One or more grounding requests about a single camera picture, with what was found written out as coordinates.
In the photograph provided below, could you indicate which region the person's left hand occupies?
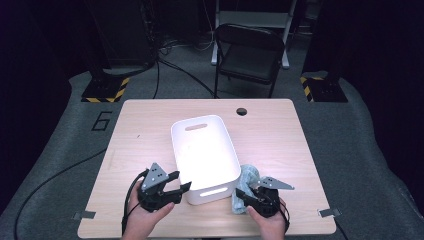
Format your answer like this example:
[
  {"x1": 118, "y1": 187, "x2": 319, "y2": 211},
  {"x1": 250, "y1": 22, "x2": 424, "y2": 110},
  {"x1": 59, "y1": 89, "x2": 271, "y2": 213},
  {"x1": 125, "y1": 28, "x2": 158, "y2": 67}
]
[{"x1": 123, "y1": 181, "x2": 176, "y2": 237}]

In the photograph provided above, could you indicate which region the short black floor cable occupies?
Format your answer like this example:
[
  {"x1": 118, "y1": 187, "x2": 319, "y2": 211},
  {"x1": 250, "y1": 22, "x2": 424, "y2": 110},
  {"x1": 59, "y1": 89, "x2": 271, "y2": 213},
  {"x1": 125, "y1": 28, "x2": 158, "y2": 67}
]
[{"x1": 152, "y1": 59, "x2": 162, "y2": 100}]

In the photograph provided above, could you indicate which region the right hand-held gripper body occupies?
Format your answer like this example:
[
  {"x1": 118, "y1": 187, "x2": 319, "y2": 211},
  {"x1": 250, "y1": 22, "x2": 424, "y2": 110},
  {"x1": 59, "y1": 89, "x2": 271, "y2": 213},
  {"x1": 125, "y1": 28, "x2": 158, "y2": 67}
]
[{"x1": 248, "y1": 175, "x2": 296, "y2": 219}]

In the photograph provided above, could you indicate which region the person's right hand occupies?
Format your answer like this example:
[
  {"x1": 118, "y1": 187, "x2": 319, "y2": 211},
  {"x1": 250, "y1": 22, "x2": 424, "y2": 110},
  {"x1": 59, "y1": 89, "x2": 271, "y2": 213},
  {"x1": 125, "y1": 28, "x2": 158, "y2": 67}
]
[{"x1": 246, "y1": 198, "x2": 288, "y2": 238}]

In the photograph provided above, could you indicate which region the white plastic storage box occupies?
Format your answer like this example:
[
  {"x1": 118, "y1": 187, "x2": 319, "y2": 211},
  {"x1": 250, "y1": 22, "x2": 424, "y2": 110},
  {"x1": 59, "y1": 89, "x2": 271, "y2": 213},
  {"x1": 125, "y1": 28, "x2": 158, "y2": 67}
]
[{"x1": 170, "y1": 114, "x2": 242, "y2": 206}]

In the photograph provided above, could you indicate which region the black stand with striped base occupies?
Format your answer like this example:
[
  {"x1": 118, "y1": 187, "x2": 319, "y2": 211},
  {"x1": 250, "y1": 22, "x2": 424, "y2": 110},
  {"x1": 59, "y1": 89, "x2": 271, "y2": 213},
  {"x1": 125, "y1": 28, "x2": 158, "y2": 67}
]
[
  {"x1": 299, "y1": 71, "x2": 349, "y2": 104},
  {"x1": 80, "y1": 66, "x2": 131, "y2": 104}
]

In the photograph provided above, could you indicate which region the curved black floor cable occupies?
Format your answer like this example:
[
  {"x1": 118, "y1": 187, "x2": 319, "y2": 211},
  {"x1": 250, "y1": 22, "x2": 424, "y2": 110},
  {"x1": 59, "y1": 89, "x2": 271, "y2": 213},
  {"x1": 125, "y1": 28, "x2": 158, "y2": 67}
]
[{"x1": 13, "y1": 148, "x2": 108, "y2": 240}]

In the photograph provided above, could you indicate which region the light blue fluffy towel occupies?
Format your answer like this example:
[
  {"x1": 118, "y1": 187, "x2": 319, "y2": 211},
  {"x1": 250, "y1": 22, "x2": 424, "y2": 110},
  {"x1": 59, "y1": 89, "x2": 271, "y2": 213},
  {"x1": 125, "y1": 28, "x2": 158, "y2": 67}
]
[{"x1": 230, "y1": 163, "x2": 268, "y2": 215}]

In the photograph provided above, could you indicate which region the hand-held gripper black cable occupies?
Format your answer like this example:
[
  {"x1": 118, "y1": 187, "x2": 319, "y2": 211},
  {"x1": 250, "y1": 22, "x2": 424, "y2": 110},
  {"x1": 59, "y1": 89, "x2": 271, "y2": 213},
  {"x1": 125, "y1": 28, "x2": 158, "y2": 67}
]
[
  {"x1": 278, "y1": 199, "x2": 291, "y2": 233},
  {"x1": 121, "y1": 169, "x2": 149, "y2": 234}
]

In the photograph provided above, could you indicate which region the grey tape piece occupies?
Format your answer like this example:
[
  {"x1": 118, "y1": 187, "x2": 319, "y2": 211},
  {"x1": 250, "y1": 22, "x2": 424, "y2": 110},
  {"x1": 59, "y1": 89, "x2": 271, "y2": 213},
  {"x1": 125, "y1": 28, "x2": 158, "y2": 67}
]
[
  {"x1": 72, "y1": 210, "x2": 97, "y2": 221},
  {"x1": 317, "y1": 208, "x2": 343, "y2": 218}
]

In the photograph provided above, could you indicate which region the white metal rack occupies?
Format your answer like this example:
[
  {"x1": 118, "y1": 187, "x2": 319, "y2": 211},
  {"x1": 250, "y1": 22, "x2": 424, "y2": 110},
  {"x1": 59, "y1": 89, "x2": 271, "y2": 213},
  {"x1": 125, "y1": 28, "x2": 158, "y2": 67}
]
[{"x1": 210, "y1": 0, "x2": 298, "y2": 70}]

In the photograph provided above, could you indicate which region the right hand-held gripper black cable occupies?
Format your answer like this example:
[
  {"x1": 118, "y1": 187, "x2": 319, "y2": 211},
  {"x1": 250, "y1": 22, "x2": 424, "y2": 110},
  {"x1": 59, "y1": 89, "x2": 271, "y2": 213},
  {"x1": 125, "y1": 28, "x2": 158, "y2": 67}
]
[{"x1": 278, "y1": 199, "x2": 291, "y2": 233}]

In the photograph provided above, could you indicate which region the black equipment cabinet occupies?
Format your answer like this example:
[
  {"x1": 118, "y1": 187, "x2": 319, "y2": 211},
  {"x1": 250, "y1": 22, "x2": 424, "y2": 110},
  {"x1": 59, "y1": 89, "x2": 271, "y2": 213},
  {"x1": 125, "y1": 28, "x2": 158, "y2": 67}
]
[{"x1": 88, "y1": 0, "x2": 158, "y2": 69}]

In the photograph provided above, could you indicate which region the left hand-held gripper black cable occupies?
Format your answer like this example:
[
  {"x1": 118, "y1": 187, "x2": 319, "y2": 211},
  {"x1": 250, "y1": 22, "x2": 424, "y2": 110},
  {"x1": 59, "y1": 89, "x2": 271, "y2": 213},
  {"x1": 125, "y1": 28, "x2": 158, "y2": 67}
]
[{"x1": 121, "y1": 169, "x2": 149, "y2": 234}]

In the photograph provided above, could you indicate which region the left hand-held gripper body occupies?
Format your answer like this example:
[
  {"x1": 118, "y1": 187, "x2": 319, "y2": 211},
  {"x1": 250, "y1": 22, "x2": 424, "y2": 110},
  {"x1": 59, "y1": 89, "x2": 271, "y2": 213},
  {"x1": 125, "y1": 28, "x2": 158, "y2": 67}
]
[{"x1": 137, "y1": 162, "x2": 184, "y2": 213}]

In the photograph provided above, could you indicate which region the black folding chair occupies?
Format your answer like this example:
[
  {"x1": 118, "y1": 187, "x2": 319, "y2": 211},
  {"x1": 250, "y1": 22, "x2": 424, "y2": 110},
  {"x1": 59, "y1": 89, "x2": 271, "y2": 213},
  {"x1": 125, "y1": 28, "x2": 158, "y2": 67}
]
[{"x1": 213, "y1": 22, "x2": 287, "y2": 100}]

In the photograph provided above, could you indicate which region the long black floor cable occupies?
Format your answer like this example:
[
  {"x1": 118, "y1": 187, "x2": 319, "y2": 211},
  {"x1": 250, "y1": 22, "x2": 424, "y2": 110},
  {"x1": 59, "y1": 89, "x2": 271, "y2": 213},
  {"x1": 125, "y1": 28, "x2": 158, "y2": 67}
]
[{"x1": 156, "y1": 58, "x2": 220, "y2": 100}]

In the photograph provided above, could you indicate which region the tangle of floor cables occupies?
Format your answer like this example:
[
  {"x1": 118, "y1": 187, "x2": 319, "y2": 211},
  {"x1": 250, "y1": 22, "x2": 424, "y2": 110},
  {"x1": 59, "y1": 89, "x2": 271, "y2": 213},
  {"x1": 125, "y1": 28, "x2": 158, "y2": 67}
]
[{"x1": 159, "y1": 31, "x2": 216, "y2": 56}]

